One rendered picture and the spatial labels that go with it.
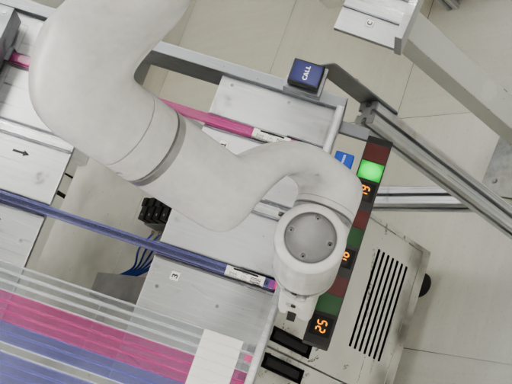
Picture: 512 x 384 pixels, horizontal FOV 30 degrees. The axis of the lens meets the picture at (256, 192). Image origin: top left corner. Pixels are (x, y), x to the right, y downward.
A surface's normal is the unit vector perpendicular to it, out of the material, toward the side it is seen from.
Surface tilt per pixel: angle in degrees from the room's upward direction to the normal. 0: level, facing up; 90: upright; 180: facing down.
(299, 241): 45
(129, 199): 0
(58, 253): 0
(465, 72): 90
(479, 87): 90
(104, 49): 93
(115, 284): 0
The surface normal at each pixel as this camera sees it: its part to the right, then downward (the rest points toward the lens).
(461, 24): -0.69, -0.43
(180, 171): 0.45, 0.40
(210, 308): -0.01, -0.29
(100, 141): 0.15, 0.69
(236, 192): 0.61, 0.18
